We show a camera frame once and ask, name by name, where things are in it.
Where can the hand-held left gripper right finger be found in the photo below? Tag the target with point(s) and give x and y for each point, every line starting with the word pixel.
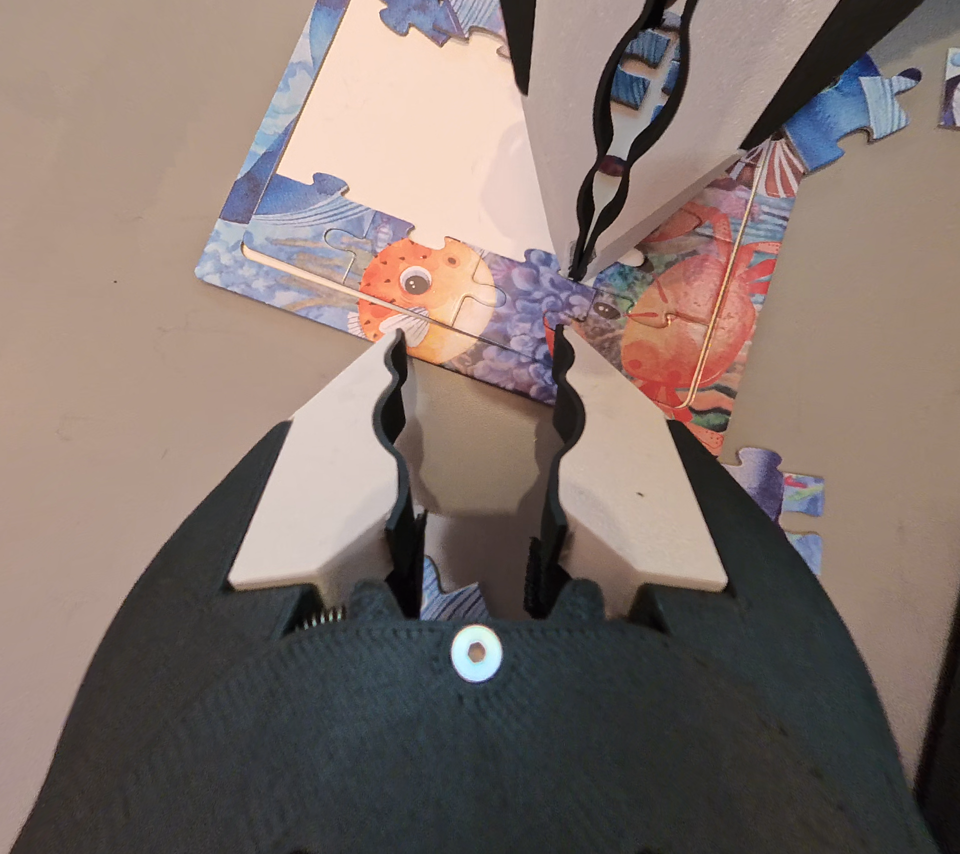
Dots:
pixel 637 509

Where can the ocean jigsaw puzzle board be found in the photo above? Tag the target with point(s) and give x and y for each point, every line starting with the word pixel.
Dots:
pixel 390 134

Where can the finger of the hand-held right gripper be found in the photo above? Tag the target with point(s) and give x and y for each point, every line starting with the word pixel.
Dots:
pixel 765 44
pixel 585 6

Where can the white blue striped puzzle piece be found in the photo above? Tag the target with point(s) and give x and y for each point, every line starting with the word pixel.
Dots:
pixel 951 89

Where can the blue textured puzzle piece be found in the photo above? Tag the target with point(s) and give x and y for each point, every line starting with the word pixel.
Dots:
pixel 450 595

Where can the blue purple puzzle piece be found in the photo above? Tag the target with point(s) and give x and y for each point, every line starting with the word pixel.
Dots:
pixel 765 486

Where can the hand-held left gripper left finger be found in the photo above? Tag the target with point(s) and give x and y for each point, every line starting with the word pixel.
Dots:
pixel 322 494

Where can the purple puzzle piece orange patch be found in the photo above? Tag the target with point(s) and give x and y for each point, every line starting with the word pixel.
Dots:
pixel 540 299

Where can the small blue puzzle piece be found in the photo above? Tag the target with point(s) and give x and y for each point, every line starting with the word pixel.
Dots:
pixel 840 119

